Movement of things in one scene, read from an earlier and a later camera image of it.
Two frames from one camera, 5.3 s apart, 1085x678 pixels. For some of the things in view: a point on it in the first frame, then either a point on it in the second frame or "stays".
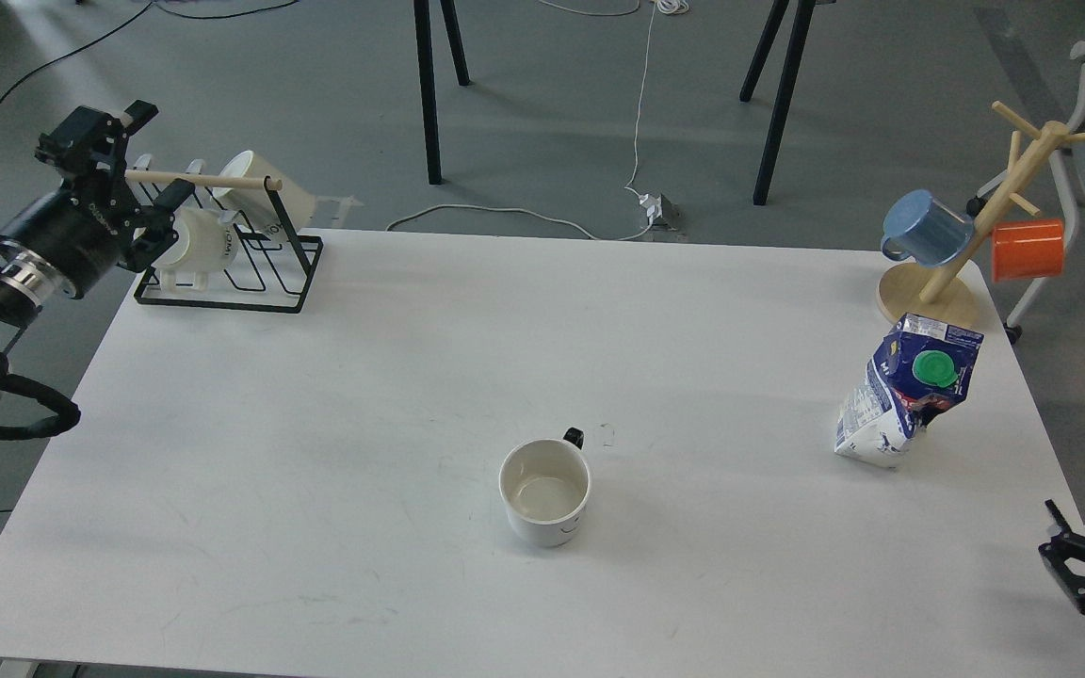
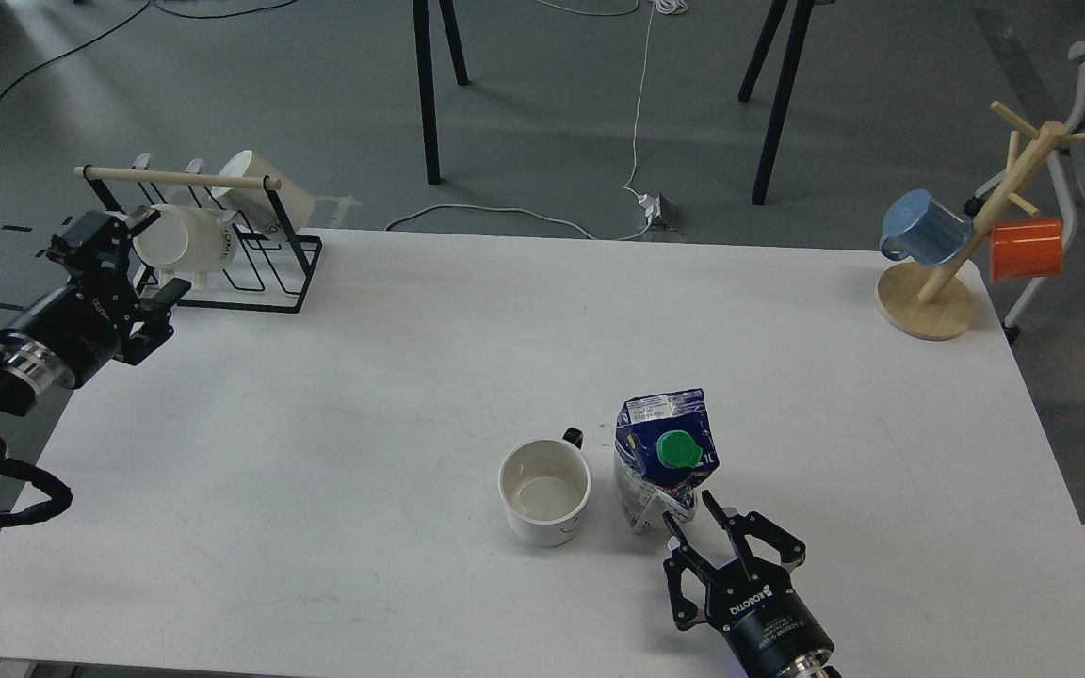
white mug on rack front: x=207 y=243 stays
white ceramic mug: x=544 y=485 stays
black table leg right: x=775 y=17 stays
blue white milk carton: x=916 y=371 to x=664 y=452
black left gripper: x=94 y=220 to x=68 y=338
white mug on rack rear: x=255 y=205 stays
